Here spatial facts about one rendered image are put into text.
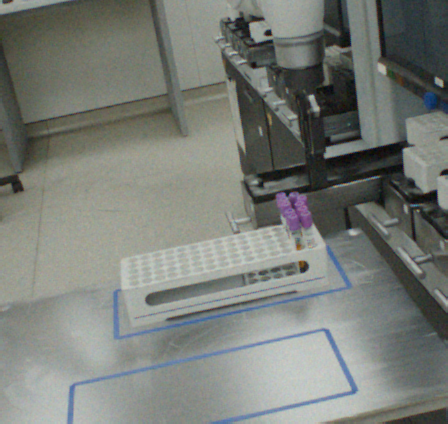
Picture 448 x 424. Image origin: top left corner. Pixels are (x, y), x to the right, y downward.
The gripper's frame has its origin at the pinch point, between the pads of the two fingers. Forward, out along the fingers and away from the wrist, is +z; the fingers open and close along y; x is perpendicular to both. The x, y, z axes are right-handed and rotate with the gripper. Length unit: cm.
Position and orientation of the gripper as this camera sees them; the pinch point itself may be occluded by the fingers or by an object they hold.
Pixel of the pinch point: (315, 167)
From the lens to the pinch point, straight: 152.4
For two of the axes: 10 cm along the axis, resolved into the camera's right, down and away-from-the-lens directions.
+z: 1.7, 9.1, 3.9
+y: -1.7, -3.6, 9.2
